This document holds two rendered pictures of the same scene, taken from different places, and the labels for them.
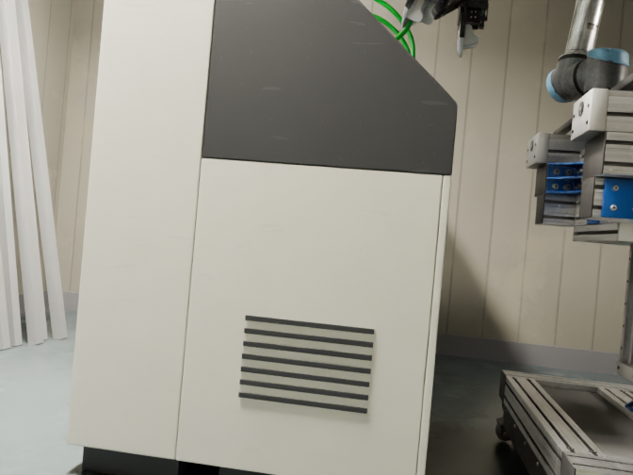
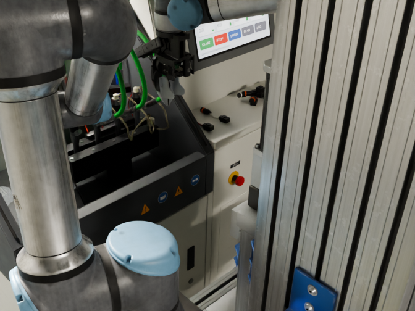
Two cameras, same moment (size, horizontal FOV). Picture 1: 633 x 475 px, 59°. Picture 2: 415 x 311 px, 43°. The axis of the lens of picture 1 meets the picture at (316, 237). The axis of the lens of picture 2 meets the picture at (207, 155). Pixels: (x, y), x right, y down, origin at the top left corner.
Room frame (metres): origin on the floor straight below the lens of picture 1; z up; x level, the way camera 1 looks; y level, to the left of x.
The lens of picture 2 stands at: (0.77, -1.23, 1.83)
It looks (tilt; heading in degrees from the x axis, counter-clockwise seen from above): 32 degrees down; 36
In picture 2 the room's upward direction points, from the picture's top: 2 degrees clockwise
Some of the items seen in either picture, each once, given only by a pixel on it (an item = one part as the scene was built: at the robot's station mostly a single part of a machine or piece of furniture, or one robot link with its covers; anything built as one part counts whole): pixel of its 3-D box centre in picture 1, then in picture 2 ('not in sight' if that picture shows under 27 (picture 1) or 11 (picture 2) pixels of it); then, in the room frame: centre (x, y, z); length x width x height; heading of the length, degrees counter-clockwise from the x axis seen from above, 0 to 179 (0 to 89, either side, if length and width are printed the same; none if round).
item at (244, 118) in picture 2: not in sight; (259, 103); (2.31, -0.32, 0.96); 0.70 x 0.22 x 0.03; 172
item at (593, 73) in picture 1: (605, 72); not in sight; (1.73, -0.83, 1.20); 0.13 x 0.12 x 0.14; 19
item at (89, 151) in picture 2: not in sight; (110, 156); (1.76, -0.09, 0.91); 0.34 x 0.10 x 0.15; 172
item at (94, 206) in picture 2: not in sight; (125, 213); (1.61, -0.31, 0.87); 0.62 x 0.04 x 0.16; 172
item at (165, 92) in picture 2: (468, 40); (167, 92); (1.70, -0.40, 1.25); 0.06 x 0.03 x 0.09; 82
